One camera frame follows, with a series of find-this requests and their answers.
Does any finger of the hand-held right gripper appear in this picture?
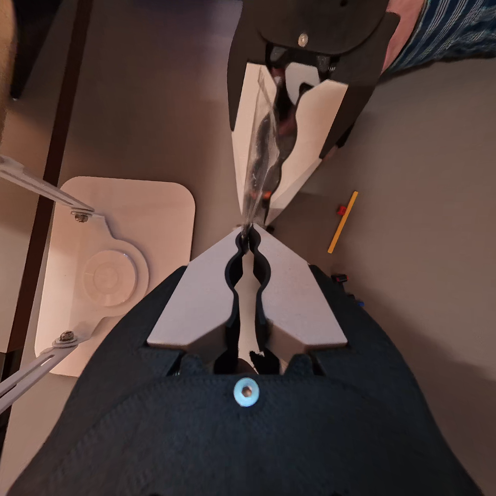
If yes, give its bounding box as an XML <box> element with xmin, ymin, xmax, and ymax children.
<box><xmin>265</xmin><ymin>63</ymin><xmax>349</xmax><ymax>226</ymax></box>
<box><xmin>231</xmin><ymin>62</ymin><xmax>280</xmax><ymax>218</ymax></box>

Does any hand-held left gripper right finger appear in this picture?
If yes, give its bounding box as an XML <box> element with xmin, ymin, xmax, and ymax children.
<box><xmin>249</xmin><ymin>227</ymin><xmax>348</xmax><ymax>374</ymax></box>

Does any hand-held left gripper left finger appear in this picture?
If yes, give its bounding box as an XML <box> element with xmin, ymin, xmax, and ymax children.
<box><xmin>146</xmin><ymin>227</ymin><xmax>244</xmax><ymax>373</ymax></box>

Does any clear plastic parts bag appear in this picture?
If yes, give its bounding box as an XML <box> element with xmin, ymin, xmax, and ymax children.
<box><xmin>241</xmin><ymin>70</ymin><xmax>285</xmax><ymax>238</ymax></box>

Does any yellow lego axle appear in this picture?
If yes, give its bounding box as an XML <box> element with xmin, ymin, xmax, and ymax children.
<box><xmin>327</xmin><ymin>191</ymin><xmax>359</xmax><ymax>255</ymax></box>

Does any person's right hand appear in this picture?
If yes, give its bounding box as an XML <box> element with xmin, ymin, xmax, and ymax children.
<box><xmin>382</xmin><ymin>0</ymin><xmax>431</xmax><ymax>74</ymax></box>

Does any white book stand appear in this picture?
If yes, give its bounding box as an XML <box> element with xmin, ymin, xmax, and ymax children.
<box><xmin>0</xmin><ymin>154</ymin><xmax>196</xmax><ymax>416</ymax></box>

